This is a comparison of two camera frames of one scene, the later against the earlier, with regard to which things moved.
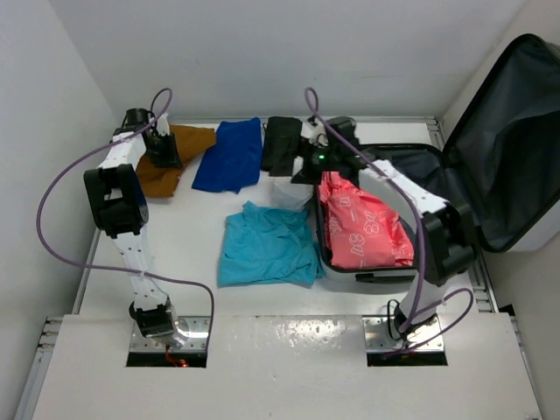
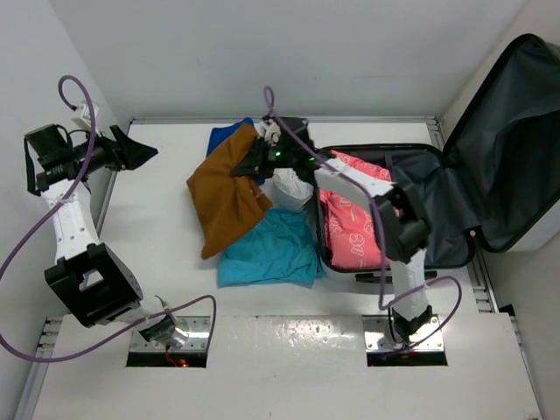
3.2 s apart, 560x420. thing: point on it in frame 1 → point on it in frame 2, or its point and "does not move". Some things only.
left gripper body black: [162, 144] → [102, 156]
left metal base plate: [197, 339] does not move
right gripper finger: [306, 177] → [249, 165]
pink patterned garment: [362, 233] does not move
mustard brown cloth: [157, 181] → [227, 206]
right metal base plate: [378, 337] does not move
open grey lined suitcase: [501, 161] does not move
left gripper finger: [172, 162] → [129, 153]
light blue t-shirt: [263, 245] does not move
